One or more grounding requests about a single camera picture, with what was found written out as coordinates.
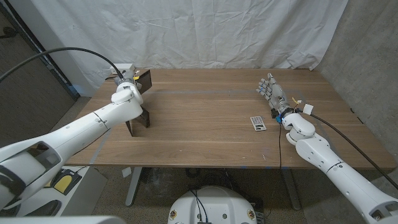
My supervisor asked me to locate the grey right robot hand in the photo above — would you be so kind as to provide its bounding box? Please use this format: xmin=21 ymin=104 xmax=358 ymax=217
xmin=256 ymin=73 xmax=293 ymax=114

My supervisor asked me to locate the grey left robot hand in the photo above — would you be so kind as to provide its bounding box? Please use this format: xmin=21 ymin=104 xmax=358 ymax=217
xmin=114 ymin=70 xmax=139 ymax=86

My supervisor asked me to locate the black photo album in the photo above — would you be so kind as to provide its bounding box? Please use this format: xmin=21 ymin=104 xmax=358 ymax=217
xmin=125 ymin=69 xmax=152 ymax=138

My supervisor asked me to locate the grey pocket calculator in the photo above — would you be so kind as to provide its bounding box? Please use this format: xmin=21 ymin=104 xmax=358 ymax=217
xmin=249 ymin=116 xmax=267 ymax=132

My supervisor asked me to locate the white backdrop cloth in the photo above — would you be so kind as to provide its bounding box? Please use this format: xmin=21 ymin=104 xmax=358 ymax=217
xmin=30 ymin=0 xmax=349 ymax=97

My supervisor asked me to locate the white table leg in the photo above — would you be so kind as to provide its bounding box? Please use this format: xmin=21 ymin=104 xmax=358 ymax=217
xmin=281 ymin=169 xmax=302 ymax=211
xmin=125 ymin=167 xmax=143 ymax=207

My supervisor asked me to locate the dark wooden door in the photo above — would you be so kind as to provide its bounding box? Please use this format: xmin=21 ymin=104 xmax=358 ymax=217
xmin=0 ymin=2 xmax=80 ymax=149

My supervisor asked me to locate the white base platform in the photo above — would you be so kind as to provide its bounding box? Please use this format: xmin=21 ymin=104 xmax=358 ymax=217
xmin=17 ymin=166 xmax=108 ymax=217

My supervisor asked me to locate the yellow black foot pedal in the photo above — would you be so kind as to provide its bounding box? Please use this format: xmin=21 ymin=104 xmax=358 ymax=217
xmin=50 ymin=168 xmax=83 ymax=196

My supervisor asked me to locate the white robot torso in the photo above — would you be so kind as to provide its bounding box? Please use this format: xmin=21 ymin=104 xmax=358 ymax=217
xmin=167 ymin=185 xmax=258 ymax=224

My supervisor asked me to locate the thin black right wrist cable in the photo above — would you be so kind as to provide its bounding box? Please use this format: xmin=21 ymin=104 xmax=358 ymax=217
xmin=277 ymin=121 xmax=283 ymax=170

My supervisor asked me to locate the thick left arm cable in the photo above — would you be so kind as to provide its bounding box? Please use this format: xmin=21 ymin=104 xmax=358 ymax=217
xmin=0 ymin=47 xmax=125 ymax=83

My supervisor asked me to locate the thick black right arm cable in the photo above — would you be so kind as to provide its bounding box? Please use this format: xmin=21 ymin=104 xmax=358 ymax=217
xmin=310 ymin=112 xmax=398 ymax=190

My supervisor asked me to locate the black door handle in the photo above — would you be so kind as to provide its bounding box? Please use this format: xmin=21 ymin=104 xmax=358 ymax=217
xmin=0 ymin=27 xmax=18 ymax=40

